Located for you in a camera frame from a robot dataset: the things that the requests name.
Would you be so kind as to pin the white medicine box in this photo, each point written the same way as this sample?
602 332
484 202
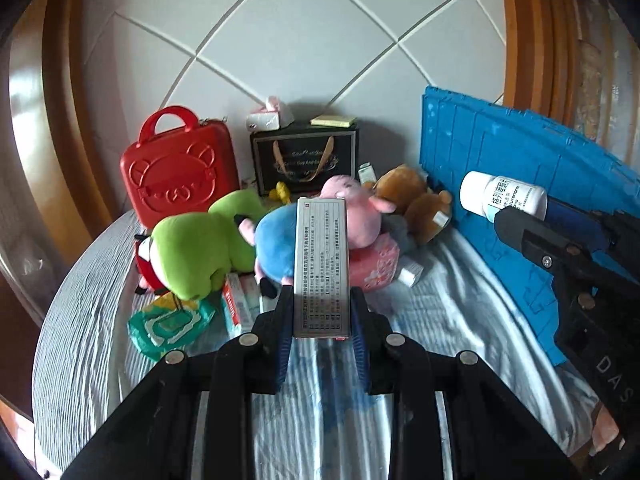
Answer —
411 272

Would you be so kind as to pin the yellow sticky note pad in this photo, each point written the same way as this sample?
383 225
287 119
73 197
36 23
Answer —
332 120

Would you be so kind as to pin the brown teddy bear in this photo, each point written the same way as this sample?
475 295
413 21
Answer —
400 185

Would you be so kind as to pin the yellow plastic toy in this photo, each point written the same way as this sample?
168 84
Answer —
280 192

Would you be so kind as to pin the white plastic medicine bottle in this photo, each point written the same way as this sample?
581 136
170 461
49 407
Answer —
487 192

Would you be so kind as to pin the blue plastic crate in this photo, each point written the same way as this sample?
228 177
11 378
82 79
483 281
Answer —
480 140

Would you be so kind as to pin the light green frog plush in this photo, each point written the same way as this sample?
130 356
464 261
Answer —
195 245

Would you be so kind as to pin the grey plush toy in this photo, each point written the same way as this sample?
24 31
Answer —
400 232

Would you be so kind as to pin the small white tissue pack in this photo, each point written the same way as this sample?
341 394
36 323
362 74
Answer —
265 120

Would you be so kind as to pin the person's right hand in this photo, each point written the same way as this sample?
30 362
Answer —
607 430

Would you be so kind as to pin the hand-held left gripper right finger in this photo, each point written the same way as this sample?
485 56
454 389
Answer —
360 335

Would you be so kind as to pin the pink pig plush red dress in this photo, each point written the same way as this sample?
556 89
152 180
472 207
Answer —
145 260

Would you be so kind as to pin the patterned curtain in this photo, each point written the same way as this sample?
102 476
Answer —
605 85

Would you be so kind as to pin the silver printed medicine box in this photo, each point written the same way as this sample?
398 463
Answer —
320 260

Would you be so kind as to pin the small white green box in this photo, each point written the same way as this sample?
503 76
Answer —
367 172

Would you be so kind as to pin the red white toothpaste box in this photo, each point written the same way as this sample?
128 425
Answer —
237 305

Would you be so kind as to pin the pink pig plush blue body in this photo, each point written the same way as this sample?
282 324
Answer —
280 245

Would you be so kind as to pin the red bear suitcase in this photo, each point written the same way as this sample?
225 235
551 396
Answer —
175 180

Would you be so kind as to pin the wooden door frame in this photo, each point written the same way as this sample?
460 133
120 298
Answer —
530 35
65 85

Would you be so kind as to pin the pink soft tissue pack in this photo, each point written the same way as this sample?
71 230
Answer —
375 265

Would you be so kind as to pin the black gift bag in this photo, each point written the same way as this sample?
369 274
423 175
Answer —
265 160

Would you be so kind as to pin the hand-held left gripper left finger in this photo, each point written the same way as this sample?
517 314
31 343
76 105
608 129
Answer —
282 335

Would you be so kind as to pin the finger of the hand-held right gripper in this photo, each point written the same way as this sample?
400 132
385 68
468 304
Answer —
575 222
530 240

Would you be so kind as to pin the grey striped bed sheet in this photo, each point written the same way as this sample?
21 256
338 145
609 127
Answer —
450 320

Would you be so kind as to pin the green wet wipes pack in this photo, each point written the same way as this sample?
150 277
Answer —
170 327

